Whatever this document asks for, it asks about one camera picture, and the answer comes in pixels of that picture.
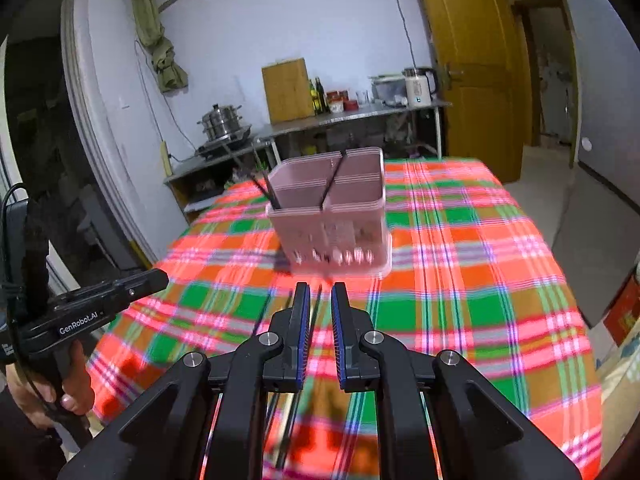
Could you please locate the pink plastic utensil holder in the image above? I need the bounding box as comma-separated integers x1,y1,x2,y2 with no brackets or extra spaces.
266,146,392,278

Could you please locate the yellow wooden door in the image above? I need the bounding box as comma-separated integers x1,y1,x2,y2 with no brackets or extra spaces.
423,0,528,183

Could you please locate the wooden cutting board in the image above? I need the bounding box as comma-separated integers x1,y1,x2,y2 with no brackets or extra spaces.
262,58,314,124

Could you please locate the dark oil bottle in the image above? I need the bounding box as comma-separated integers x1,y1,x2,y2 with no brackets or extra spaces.
314,77,329,114

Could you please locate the low steel side shelf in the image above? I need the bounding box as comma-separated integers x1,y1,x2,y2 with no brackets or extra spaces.
164,143,277,223

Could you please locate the silver refrigerator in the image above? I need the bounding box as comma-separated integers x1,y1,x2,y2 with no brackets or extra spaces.
552,0,639,326

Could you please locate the white electric kettle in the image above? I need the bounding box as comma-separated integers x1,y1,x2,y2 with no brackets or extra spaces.
402,67,438,108

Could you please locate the black chopstick patterned end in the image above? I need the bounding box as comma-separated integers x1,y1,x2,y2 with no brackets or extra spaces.
248,148,281,210

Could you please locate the plaid tablecloth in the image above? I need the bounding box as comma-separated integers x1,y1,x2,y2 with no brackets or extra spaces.
88,159,602,479

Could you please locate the grey rice cooker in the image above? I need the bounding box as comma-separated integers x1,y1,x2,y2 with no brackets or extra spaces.
370,74,407,106

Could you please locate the beige power strip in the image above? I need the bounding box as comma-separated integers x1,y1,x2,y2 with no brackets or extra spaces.
160,141,174,177

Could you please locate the red lidded jar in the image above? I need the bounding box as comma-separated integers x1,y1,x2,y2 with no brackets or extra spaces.
326,90,348,114

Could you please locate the black induction cooker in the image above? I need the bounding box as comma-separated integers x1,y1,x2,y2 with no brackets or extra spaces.
195,126,252,159

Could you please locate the person's left hand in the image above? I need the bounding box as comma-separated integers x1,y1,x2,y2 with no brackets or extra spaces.
6,340,94,429

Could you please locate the steel kitchen shelf table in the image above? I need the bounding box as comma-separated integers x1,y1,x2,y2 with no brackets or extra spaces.
250,99,452,164

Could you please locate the black chopstick silver end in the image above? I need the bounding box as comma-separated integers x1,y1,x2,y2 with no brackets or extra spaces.
318,148,347,211

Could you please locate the green hanging curtain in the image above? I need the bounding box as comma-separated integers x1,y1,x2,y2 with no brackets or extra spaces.
131,0,189,93

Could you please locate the stainless steel steamer pot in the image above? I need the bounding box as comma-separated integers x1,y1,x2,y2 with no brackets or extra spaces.
198,104,242,141

